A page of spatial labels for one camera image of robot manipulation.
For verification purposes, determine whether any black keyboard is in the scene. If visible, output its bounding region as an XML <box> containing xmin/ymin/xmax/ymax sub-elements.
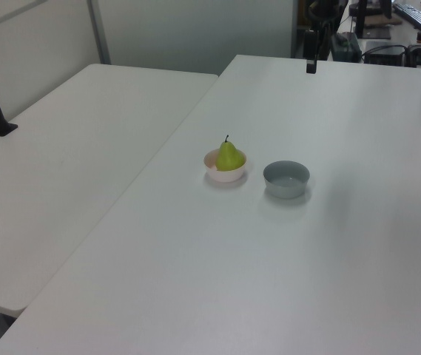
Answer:
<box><xmin>392</xmin><ymin>2</ymin><xmax>421</xmax><ymax>32</ymax></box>

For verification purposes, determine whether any green and black box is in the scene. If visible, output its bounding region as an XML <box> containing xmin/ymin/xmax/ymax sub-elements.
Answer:
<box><xmin>329</xmin><ymin>32</ymin><xmax>361</xmax><ymax>62</ymax></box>

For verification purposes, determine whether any black monitor stand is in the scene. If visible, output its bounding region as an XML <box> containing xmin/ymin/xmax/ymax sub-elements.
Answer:
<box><xmin>349</xmin><ymin>0</ymin><xmax>393</xmax><ymax>40</ymax></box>

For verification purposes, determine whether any grey bowl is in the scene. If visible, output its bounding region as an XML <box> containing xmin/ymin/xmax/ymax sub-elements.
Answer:
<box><xmin>262</xmin><ymin>160</ymin><xmax>311</xmax><ymax>200</ymax></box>

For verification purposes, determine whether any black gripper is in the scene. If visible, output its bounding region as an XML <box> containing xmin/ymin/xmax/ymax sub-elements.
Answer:
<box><xmin>303</xmin><ymin>29</ymin><xmax>320</xmax><ymax>74</ymax></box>

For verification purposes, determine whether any pink bowl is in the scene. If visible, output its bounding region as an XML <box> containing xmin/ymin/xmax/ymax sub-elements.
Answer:
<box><xmin>203</xmin><ymin>149</ymin><xmax>249</xmax><ymax>183</ymax></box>

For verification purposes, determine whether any grey partition post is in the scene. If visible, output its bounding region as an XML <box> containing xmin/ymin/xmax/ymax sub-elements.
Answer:
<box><xmin>87</xmin><ymin>0</ymin><xmax>112</xmax><ymax>66</ymax></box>

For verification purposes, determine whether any black electronics box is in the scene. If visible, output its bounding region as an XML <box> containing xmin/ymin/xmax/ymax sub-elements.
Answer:
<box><xmin>360</xmin><ymin>44</ymin><xmax>408</xmax><ymax>66</ymax></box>

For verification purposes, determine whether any green pear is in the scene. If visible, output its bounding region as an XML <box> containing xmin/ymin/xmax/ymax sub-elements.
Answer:
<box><xmin>215</xmin><ymin>135</ymin><xmax>246</xmax><ymax>172</ymax></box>

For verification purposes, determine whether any white side table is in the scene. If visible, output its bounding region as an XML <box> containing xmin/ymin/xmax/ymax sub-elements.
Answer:
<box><xmin>0</xmin><ymin>63</ymin><xmax>220</xmax><ymax>318</ymax></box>

